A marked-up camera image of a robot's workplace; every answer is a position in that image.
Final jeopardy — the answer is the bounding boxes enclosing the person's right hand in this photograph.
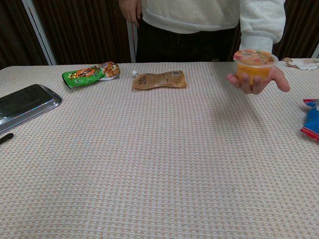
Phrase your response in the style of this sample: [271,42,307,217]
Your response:
[118,0,143,28]

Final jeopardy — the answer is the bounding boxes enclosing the person's left hand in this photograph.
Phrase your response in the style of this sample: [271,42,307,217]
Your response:
[226,66,291,95]

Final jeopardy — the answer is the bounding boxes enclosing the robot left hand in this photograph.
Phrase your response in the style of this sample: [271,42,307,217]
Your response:
[0,132,14,145]

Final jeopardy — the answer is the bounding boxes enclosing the orange fruit jelly cup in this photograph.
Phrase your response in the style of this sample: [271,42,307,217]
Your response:
[233,49,279,84]

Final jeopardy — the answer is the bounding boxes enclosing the person's left forearm white sleeve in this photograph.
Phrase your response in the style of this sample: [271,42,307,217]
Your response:
[239,0,286,54]

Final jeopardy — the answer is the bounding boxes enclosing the shiny metal tray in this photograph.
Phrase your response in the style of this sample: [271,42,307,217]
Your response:
[0,84,63,135]

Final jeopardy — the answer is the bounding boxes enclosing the crumpled white paper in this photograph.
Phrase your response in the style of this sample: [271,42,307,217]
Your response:
[281,57,319,71]

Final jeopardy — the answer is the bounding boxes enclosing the blue and red snack bag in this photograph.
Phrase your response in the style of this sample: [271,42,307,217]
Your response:
[300,98,319,142]

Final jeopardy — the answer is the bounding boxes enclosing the person in white sweater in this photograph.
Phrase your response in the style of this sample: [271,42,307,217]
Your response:
[118,0,286,63]

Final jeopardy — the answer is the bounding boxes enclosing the brown spout pouch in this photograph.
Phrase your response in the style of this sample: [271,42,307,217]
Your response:
[131,70,187,90]

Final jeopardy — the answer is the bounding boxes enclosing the green snack bag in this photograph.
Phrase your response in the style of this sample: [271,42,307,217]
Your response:
[61,61,121,88]

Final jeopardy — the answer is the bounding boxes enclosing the checkered tablecloth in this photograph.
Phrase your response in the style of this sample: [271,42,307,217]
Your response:
[0,58,319,239]

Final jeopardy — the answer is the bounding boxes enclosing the white partition post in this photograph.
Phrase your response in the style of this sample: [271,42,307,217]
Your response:
[21,0,58,66]

